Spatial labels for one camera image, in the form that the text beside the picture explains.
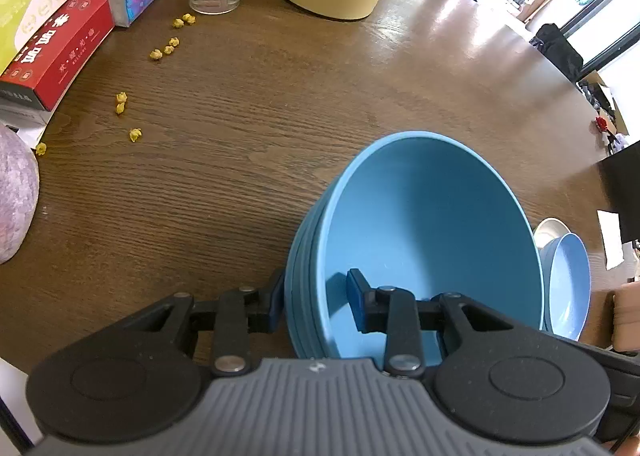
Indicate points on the white paper napkin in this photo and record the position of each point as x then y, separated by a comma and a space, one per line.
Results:
611, 241

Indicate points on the red flat box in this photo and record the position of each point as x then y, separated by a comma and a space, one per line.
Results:
60, 51

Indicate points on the purple textured vase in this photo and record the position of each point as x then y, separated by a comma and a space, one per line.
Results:
12, 196

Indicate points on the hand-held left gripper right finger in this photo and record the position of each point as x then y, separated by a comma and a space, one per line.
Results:
357, 296

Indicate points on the small red flower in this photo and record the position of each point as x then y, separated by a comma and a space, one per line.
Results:
602, 123

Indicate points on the scattered yellow dried buds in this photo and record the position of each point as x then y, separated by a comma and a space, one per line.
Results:
156, 54

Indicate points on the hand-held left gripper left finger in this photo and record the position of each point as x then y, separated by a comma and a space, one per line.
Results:
265, 308

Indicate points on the black paper shopping bag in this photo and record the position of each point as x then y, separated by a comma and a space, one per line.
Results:
622, 186

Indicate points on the cream round plate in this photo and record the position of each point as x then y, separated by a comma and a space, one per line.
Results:
547, 231

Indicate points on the blue ribbed deep bowl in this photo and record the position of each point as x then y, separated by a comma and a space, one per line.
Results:
430, 236

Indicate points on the blue shallow plate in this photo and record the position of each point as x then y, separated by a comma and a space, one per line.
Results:
567, 281

